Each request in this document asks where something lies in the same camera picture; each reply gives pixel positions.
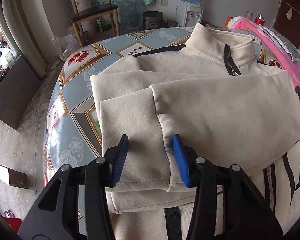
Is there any red bottle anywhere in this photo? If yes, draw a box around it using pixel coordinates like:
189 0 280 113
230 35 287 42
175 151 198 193
254 15 265 26

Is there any grey sequin pillow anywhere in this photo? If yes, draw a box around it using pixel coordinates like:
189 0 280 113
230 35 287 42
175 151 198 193
260 26 300 63

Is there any brown cardboard box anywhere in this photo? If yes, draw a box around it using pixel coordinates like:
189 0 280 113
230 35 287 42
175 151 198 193
0 165 28 189

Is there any empty clear water jug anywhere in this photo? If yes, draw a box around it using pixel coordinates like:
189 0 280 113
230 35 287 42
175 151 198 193
119 0 142 30

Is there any grey curtain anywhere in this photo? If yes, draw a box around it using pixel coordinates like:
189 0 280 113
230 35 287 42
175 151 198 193
0 0 57 79

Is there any dark grey cabinet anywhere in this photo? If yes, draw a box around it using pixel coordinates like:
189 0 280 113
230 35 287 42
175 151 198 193
0 56 42 130

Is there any white water dispenser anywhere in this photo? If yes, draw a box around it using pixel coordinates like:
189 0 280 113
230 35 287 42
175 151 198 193
175 1 204 27

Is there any pink floral blanket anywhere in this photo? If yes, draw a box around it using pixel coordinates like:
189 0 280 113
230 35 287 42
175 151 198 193
225 16 300 87

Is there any red gift bag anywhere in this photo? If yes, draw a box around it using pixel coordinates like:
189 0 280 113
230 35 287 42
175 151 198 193
4 210 23 233

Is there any fruit pattern table cover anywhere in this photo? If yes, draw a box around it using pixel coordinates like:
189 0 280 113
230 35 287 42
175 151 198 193
41 26 286 235

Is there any black rice cooker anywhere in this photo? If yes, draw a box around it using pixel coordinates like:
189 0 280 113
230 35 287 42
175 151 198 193
142 11 164 30

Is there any cream zip-up jacket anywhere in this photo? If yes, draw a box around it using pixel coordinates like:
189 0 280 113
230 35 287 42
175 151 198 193
90 24 300 239

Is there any clear plastic bag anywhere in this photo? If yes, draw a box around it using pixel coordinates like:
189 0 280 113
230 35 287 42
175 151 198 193
52 27 80 61

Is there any wooden chair black seat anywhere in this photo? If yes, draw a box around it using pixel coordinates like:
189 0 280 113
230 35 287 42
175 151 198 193
70 0 120 48

